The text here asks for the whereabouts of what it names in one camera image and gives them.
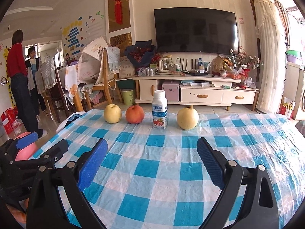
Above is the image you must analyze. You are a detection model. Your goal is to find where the green waste bin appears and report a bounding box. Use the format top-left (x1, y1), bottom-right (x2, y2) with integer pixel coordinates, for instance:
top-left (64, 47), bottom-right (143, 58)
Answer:
top-left (121, 89), bottom-right (136, 106)

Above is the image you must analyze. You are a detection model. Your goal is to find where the cream tv cabinet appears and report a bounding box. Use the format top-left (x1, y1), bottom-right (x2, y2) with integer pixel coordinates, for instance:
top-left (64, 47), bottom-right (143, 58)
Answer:
top-left (132, 73), bottom-right (259, 111)

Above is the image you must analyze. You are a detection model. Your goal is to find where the yellow pear right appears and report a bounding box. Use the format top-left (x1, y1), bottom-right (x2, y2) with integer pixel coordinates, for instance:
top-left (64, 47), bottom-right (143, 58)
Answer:
top-left (176, 107), bottom-right (199, 130)

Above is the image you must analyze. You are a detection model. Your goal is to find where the dining table with cloth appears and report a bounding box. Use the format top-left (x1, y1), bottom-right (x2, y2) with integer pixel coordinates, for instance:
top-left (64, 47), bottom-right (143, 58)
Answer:
top-left (58, 64), bottom-right (84, 112)

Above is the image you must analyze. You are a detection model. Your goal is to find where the cat print stool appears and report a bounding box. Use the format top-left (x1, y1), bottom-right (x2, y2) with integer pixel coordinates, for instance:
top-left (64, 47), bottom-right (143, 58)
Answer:
top-left (56, 111), bottom-right (86, 133)

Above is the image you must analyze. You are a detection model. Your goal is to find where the person in white jacket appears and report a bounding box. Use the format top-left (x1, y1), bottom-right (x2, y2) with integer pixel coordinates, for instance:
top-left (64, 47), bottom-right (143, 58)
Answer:
top-left (25, 46), bottom-right (48, 122)

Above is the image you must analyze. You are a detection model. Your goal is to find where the white lace covered column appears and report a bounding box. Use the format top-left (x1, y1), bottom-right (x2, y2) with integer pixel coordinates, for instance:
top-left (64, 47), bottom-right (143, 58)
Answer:
top-left (253, 0), bottom-right (286, 114)

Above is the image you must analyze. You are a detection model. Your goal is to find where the dark wooden chair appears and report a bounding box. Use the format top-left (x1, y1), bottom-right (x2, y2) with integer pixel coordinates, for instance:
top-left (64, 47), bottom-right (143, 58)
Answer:
top-left (41, 57), bottom-right (69, 123)

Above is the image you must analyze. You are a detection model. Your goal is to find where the electric glass kettle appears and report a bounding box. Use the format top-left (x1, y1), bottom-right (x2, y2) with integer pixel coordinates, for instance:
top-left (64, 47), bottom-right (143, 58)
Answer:
top-left (156, 56), bottom-right (173, 74)

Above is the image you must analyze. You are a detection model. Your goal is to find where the black flat television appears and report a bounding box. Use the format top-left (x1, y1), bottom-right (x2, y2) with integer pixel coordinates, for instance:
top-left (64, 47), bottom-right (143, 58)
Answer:
top-left (154, 7), bottom-right (239, 55)

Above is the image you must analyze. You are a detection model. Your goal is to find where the wooden chair with cover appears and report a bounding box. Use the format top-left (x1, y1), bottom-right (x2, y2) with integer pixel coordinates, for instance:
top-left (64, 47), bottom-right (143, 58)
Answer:
top-left (77, 37), bottom-right (123, 109)

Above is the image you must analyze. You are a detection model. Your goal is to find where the dark flower bouquet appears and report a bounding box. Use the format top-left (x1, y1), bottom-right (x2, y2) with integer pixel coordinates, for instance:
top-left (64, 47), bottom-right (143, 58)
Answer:
top-left (124, 40), bottom-right (156, 69)

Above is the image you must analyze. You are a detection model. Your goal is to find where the white yogurt drink bottle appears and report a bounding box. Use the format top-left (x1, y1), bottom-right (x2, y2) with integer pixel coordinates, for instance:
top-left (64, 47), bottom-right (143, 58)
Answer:
top-left (152, 90), bottom-right (168, 129)

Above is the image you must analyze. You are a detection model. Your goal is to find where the blue white checkered tablecloth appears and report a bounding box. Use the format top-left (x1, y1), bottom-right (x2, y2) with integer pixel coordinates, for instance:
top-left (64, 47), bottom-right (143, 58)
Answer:
top-left (34, 110), bottom-right (304, 228)

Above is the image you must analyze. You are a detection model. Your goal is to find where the red apple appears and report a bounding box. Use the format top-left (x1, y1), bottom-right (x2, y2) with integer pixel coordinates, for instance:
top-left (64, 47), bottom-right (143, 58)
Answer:
top-left (125, 105), bottom-right (145, 124)

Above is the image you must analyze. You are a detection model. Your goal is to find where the yellow pear left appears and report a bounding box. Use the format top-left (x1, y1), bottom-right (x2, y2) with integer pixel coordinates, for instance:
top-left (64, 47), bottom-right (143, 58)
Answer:
top-left (103, 104), bottom-right (122, 123)

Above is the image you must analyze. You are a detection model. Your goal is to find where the yellow pear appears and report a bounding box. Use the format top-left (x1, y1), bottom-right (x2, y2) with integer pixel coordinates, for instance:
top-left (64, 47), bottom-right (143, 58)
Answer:
top-left (176, 107), bottom-right (199, 130)
top-left (103, 104), bottom-right (122, 123)

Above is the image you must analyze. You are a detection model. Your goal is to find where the person in red top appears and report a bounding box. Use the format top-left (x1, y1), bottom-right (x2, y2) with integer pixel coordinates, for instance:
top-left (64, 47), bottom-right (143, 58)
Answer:
top-left (6, 30), bottom-right (47, 138)

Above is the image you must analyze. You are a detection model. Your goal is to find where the pink trash bucket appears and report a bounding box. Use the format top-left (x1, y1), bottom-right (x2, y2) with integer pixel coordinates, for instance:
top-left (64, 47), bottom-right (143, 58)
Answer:
top-left (14, 132), bottom-right (38, 161)

